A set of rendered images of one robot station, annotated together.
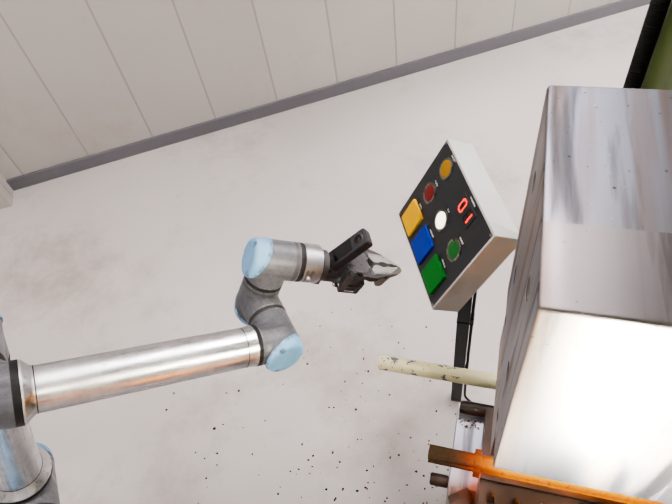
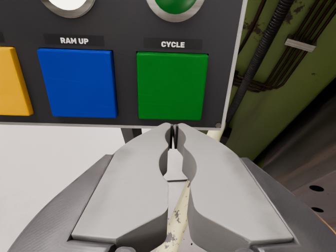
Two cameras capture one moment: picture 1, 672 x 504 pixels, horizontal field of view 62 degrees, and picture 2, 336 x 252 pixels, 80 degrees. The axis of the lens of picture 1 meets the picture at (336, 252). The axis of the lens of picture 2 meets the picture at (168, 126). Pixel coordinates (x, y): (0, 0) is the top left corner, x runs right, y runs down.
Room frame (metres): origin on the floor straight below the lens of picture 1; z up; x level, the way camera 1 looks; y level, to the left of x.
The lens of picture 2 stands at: (0.81, -0.07, 1.17)
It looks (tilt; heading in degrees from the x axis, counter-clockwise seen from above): 57 degrees down; 269
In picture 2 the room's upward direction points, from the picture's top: 4 degrees clockwise
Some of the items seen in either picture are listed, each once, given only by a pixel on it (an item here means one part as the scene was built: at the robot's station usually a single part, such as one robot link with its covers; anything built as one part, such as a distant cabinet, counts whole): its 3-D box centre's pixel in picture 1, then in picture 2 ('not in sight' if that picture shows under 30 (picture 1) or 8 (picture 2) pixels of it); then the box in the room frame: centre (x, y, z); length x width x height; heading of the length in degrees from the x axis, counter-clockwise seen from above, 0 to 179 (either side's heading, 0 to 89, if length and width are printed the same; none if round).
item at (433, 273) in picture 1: (434, 274); (171, 87); (0.80, -0.23, 1.01); 0.07 x 0.05 x 0.07; 2
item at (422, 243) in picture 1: (423, 245); (82, 84); (0.90, -0.23, 1.01); 0.07 x 0.05 x 0.07; 2
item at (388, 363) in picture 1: (452, 374); (197, 176); (0.71, -0.26, 0.62); 0.44 x 0.05 x 0.05; 67
